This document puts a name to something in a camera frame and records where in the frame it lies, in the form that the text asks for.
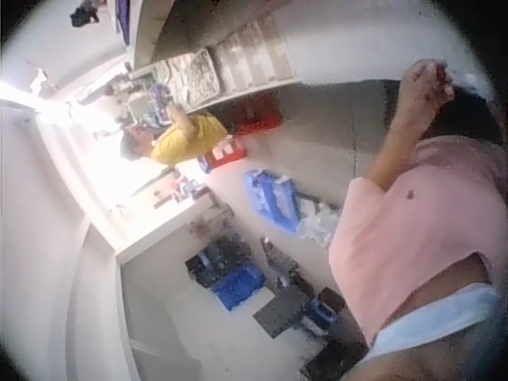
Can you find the dark grey flat board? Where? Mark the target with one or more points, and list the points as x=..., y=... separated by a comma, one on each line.
x=278, y=311

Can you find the light blue plastic crate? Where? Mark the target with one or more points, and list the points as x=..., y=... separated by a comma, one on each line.
x=272, y=198

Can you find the white work table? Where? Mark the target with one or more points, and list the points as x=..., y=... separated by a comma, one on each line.
x=158, y=206

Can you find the shelf rack with parts trays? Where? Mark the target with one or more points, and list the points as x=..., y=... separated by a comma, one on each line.
x=222, y=67

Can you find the black crate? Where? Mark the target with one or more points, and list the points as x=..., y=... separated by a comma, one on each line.
x=208, y=260

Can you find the black object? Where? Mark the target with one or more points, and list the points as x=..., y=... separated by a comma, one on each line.
x=83, y=15

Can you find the person's left hand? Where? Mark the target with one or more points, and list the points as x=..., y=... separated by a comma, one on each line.
x=424, y=89

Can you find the person's left fingers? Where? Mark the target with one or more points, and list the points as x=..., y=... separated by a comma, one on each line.
x=442, y=85

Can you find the dark blue plastic crate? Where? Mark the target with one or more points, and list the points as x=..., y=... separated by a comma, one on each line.
x=238, y=285

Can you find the red plastic bin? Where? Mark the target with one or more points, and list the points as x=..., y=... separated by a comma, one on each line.
x=260, y=122

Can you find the black box with blue parts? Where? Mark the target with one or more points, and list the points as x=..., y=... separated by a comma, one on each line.
x=323, y=307

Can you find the heap of clear plastic bags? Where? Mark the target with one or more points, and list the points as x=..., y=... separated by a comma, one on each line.
x=317, y=222

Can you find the red bin with white packets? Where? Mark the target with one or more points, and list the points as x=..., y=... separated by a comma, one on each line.
x=224, y=155

